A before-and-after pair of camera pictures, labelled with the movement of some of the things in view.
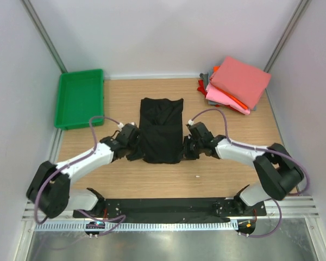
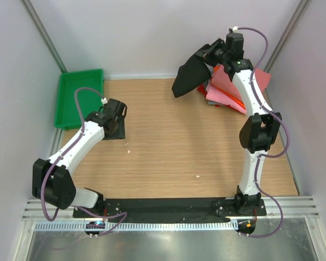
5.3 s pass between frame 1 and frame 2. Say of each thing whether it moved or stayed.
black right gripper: moved
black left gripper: moved
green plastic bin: stayed
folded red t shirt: stayed
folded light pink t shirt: stayed
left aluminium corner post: stayed
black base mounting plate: stayed
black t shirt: moved
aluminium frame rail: stayed
